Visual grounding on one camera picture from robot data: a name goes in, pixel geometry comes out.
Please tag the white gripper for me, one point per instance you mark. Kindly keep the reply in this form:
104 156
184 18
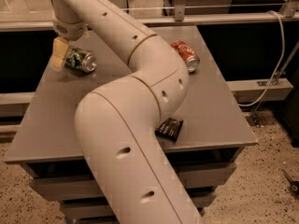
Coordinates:
69 29

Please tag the green soda can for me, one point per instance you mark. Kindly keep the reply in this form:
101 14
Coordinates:
81 59

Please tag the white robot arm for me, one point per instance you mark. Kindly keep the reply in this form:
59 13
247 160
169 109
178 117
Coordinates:
115 124

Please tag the red soda can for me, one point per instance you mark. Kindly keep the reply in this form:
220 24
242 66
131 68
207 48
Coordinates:
187 54

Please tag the grey metal railing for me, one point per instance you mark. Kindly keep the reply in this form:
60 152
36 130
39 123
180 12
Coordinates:
218 16

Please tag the black snack wrapper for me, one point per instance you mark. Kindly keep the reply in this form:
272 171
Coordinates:
170 129

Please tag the grey drawer cabinet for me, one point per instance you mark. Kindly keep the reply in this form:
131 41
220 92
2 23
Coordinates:
213 130

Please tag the bottom drawer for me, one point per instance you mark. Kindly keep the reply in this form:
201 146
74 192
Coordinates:
90 220

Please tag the top drawer with knob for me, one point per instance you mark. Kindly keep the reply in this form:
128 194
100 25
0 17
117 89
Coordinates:
85 187

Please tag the drawer with knob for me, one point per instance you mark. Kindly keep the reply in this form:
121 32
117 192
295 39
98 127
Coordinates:
85 187
99 207

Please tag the middle drawer with knob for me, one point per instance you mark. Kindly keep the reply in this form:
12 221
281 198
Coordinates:
99 207

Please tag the black tool on floor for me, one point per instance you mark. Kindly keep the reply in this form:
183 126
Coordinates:
294 185

